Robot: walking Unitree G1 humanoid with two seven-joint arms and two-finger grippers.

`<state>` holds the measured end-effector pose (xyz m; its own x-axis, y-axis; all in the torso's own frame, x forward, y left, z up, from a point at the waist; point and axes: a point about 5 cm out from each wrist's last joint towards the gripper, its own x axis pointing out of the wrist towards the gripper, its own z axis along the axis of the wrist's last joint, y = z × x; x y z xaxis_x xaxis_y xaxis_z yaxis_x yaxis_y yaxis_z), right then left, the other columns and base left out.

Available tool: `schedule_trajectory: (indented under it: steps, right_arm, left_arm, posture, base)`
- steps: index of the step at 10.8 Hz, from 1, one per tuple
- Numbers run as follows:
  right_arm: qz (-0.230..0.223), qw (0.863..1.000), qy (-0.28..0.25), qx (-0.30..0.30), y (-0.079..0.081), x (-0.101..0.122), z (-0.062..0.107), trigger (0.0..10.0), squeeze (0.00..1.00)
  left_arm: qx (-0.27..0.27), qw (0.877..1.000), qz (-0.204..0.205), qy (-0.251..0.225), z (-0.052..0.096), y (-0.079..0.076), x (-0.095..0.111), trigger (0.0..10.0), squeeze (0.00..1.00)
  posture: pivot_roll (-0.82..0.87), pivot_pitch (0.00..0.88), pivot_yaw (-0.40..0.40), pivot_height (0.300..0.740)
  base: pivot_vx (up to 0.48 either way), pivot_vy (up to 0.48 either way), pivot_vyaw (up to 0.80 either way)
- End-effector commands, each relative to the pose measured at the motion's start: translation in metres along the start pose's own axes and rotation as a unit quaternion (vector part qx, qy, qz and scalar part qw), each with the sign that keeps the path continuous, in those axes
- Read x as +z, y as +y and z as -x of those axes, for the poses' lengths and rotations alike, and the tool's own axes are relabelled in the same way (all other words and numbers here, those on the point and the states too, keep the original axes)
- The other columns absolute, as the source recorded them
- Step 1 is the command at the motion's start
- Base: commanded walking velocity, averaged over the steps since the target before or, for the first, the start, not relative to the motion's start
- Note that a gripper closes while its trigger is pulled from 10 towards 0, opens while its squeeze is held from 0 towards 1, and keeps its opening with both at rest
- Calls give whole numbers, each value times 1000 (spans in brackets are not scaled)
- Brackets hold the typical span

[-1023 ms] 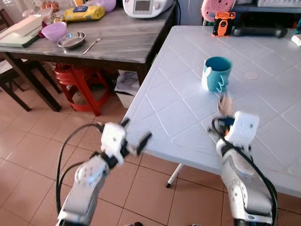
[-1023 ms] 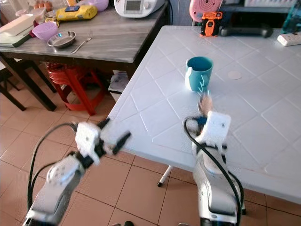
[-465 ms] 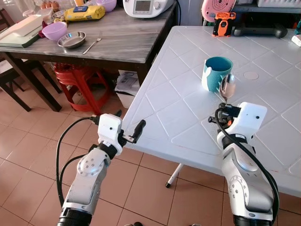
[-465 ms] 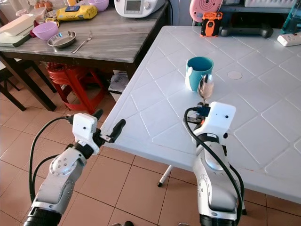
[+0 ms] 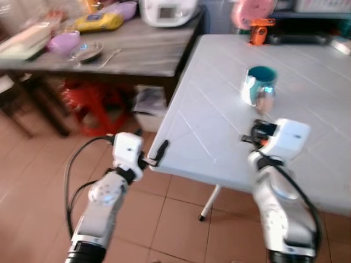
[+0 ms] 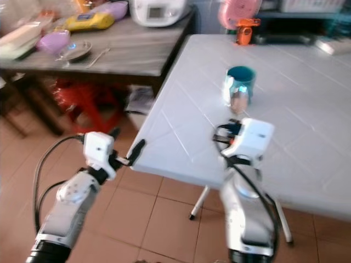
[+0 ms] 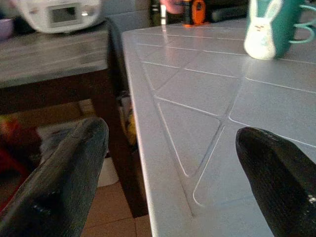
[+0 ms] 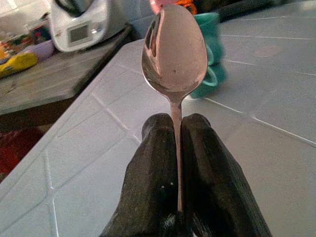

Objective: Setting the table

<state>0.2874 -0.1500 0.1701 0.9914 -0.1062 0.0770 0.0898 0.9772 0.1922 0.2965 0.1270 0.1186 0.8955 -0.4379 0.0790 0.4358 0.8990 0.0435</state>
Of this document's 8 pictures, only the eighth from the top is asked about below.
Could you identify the teal ceramic mug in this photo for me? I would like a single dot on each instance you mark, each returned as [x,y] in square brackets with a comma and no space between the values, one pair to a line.
[212,49]

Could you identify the yellow plastic toy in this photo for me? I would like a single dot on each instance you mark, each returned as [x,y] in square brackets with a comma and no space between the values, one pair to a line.
[16,64]

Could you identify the white kitchen appliance with display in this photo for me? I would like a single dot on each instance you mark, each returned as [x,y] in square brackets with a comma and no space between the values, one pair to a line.
[80,23]

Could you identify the orange and black object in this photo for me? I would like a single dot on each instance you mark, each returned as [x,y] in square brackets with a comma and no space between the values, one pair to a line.
[187,3]

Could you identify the grey wooden side table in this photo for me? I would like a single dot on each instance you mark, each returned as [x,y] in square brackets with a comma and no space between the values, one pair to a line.
[54,74]

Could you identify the red patterned rug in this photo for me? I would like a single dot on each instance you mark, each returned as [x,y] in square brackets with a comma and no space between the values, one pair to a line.
[14,150]

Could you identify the pink round object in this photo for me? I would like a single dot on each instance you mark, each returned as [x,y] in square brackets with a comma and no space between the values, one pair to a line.
[155,4]

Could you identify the lilac plastic bowl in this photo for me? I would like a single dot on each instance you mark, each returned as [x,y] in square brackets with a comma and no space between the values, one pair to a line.
[40,49]

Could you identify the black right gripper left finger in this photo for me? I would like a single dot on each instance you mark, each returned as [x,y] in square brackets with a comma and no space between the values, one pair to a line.
[150,172]

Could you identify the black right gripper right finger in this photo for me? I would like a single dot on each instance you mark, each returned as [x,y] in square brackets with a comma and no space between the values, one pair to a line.
[212,177]

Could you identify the silver metal spoon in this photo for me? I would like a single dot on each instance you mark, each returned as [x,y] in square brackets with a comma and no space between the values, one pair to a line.
[174,51]

